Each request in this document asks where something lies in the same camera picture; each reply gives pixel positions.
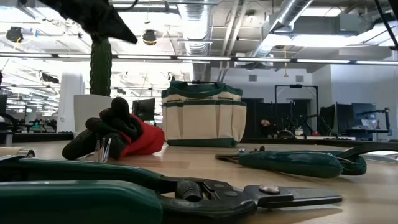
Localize metal pronged hand cultivator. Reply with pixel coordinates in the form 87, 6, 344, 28
93, 136, 112, 164

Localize green-handled bypass pruner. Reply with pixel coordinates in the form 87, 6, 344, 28
215, 145, 368, 179

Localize person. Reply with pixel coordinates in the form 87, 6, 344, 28
260, 119, 274, 138

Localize wooden-handled steel trowel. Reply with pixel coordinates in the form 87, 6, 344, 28
0, 149, 35, 160

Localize red black gardening glove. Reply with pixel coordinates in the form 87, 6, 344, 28
62, 96, 165, 161

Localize black hanging ceiling device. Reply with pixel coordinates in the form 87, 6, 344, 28
142, 29, 158, 47
6, 26, 24, 44

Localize green cactus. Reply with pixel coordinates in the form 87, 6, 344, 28
89, 37, 113, 97

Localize green-handled straight-blade shears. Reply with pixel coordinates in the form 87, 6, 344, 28
0, 155, 343, 224

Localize grey cup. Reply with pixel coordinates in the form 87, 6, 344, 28
3, 129, 14, 147

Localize dark monitor on arm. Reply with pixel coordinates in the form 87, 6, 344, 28
352, 102, 377, 130

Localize silver ribbed ventilation duct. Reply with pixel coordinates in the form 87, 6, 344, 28
178, 0, 212, 57

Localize white hexagonal planter pot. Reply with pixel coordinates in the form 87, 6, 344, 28
73, 94, 114, 138

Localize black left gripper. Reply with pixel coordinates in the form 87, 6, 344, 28
39, 0, 139, 44

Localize silver slanted ventilation duct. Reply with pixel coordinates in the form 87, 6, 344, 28
251, 0, 313, 58

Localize black background monitor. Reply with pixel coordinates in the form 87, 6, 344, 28
132, 98, 156, 122

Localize cream green-trimmed gardening bag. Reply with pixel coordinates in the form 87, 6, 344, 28
160, 80, 248, 148

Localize black background rig frame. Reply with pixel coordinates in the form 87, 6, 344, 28
274, 83, 320, 138

